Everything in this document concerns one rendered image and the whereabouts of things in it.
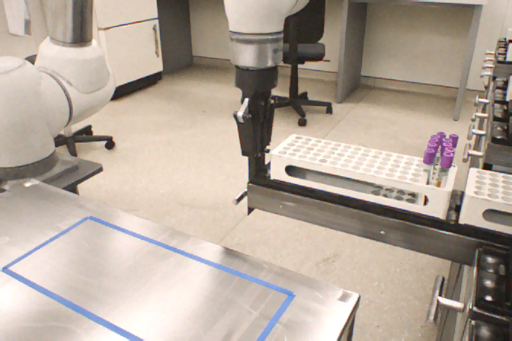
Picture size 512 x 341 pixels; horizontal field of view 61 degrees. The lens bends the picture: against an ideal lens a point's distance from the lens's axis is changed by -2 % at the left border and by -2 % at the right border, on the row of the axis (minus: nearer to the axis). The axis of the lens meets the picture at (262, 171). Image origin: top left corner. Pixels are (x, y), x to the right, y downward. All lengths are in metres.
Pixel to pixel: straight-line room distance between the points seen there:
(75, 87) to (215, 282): 0.73
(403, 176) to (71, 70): 0.80
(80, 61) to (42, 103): 0.15
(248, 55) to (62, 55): 0.55
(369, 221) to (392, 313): 1.03
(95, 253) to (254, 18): 0.41
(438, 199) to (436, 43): 3.59
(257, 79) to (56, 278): 0.42
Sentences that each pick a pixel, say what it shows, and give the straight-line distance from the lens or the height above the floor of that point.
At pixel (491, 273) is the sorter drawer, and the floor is 0.82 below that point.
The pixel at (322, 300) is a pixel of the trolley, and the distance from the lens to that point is 0.53.
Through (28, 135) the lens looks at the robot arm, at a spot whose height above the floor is 0.82.
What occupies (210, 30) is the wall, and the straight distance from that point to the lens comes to 5.05.
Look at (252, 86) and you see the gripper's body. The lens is 0.75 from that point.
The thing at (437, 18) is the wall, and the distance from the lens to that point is 4.22.
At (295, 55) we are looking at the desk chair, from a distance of 3.18.
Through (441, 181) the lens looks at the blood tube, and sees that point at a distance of 0.69.
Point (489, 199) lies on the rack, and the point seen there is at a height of 0.86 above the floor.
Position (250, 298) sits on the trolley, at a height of 0.82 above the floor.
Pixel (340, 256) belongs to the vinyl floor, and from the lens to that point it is 1.95.
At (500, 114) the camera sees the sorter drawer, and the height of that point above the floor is 0.82.
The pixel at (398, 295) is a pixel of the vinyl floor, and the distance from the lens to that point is 1.81.
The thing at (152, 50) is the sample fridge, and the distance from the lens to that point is 4.36.
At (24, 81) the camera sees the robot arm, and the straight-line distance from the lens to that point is 1.06.
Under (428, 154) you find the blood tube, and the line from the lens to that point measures 0.67.
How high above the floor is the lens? 1.18
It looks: 27 degrees down
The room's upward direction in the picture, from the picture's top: straight up
